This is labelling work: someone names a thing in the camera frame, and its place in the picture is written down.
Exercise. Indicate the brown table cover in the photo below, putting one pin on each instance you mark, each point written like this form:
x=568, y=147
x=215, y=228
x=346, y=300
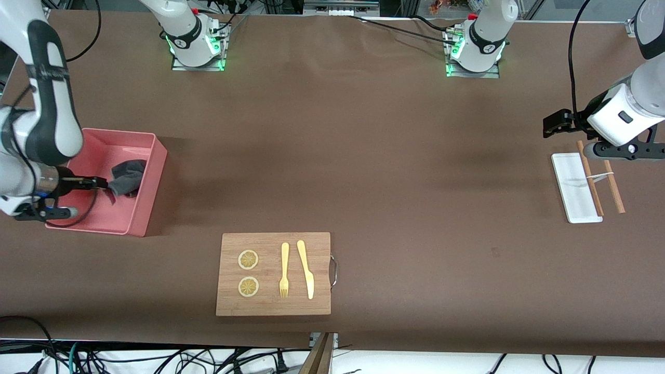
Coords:
x=415, y=208

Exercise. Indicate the metal corner bracket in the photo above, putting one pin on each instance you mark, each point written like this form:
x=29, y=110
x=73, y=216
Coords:
x=630, y=27

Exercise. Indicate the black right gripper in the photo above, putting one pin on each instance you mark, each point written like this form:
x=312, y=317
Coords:
x=66, y=184

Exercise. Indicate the dark grey cloth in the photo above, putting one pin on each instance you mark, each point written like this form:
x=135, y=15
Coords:
x=130, y=174

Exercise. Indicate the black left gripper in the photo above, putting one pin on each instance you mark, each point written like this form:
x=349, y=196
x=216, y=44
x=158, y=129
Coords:
x=580, y=121

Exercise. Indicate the yellow plastic knife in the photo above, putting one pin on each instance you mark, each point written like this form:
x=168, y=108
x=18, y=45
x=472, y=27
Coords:
x=307, y=275

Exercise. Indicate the wooden plank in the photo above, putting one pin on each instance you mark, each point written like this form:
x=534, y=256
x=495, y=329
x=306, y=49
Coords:
x=319, y=358

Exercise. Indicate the white band joining chopsticks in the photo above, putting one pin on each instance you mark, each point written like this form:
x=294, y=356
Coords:
x=600, y=176

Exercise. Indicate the wooden cutting board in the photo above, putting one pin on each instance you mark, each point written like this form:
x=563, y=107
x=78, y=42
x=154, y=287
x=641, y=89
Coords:
x=270, y=304

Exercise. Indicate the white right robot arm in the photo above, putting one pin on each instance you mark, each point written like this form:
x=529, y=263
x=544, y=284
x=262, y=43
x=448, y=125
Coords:
x=47, y=104

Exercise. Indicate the toy lemon slice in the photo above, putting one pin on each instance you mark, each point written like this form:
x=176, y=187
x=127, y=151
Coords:
x=248, y=259
x=248, y=286

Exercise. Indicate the pink plastic bin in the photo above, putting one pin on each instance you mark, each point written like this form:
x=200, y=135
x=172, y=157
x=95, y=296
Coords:
x=135, y=213

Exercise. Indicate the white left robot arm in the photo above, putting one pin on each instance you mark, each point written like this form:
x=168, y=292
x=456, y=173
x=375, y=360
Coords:
x=649, y=83

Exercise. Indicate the yellow plastic fork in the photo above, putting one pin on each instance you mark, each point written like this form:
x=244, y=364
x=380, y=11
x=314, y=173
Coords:
x=284, y=259

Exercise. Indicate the white rectangular tray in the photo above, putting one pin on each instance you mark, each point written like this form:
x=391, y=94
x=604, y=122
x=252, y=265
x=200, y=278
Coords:
x=571, y=192

